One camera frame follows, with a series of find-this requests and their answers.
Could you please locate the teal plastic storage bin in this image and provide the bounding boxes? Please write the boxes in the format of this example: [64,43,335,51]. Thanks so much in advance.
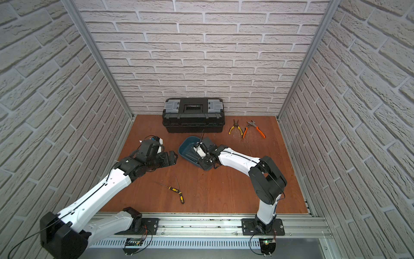
[179,136,202,168]

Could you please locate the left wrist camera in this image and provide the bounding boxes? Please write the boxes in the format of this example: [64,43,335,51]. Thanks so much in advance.
[139,136,164,156]

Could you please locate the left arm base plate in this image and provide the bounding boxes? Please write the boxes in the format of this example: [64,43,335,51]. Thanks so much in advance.
[115,218,160,235]

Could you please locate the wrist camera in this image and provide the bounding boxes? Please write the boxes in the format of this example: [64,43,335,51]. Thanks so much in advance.
[193,145,206,158]
[139,136,164,156]

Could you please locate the orange handled pliers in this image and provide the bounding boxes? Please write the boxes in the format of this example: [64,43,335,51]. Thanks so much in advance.
[242,120,266,140]

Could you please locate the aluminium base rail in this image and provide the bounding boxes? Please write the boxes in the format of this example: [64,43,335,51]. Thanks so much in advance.
[66,213,334,240]

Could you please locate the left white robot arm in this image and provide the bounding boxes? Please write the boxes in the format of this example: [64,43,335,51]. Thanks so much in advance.
[40,137,178,259]

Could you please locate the yellow handled pliers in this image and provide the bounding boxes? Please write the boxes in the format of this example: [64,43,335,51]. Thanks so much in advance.
[228,119,244,136]

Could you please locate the black plastic toolbox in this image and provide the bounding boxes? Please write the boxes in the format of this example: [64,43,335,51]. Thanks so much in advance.
[162,97,225,133]

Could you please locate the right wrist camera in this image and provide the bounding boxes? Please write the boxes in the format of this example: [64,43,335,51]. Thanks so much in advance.
[193,145,206,158]

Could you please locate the left aluminium corner post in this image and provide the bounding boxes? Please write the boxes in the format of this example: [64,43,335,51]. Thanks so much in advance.
[61,0,134,120]

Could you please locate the controller board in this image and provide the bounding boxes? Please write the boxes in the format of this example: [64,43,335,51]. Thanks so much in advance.
[123,238,146,255]
[259,238,277,256]

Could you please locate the file tool two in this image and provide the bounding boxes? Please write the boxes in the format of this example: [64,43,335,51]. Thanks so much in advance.
[176,177,185,205]

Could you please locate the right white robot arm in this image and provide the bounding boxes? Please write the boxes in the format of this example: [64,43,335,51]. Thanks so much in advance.
[193,138,287,234]

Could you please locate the right aluminium corner post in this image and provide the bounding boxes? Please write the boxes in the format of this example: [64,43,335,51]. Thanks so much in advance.
[276,0,341,121]

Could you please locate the file tool one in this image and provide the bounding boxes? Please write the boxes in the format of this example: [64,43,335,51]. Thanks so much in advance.
[156,182,180,194]

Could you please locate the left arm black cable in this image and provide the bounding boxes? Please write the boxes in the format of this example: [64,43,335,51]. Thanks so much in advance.
[7,223,59,259]

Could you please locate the right controller board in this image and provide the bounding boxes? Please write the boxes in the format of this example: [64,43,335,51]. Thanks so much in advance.
[259,238,277,256]

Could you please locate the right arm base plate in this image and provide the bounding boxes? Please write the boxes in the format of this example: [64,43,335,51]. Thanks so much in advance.
[241,218,285,236]

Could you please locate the left controller board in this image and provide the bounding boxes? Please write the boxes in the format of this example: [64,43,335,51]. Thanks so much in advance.
[123,238,146,255]

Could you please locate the aluminium corner post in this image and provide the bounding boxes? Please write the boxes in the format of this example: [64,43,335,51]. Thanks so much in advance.
[61,0,134,120]
[276,0,341,121]

